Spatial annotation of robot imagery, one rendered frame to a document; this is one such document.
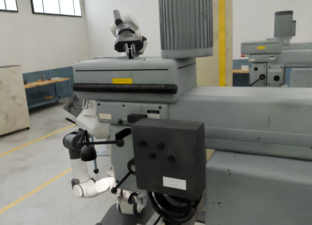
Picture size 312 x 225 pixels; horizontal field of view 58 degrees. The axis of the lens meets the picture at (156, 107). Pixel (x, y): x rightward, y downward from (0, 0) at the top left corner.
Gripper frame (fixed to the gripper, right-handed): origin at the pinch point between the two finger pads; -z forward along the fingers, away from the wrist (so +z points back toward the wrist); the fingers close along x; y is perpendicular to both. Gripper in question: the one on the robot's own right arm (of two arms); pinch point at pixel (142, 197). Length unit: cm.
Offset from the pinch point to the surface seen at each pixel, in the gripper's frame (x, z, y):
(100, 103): -14, 6, -48
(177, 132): -25, -43, -48
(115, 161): -11.3, 2.9, -22.3
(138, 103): -9, -11, -49
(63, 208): 60, 215, 126
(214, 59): 162, 60, -51
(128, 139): -9.1, -4.0, -33.0
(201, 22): 5, -32, -78
